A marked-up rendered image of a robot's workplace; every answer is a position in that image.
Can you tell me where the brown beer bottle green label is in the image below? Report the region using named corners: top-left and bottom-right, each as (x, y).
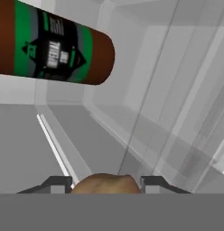
top-left (0, 0), bottom-right (116, 86)

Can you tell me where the brown apricot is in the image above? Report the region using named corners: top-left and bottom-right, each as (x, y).
top-left (70, 172), bottom-right (142, 195)

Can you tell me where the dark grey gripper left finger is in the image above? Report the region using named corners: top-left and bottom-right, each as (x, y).
top-left (16, 175), bottom-right (74, 195)

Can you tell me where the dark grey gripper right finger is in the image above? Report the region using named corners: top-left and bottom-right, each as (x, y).
top-left (140, 175), bottom-right (193, 195)

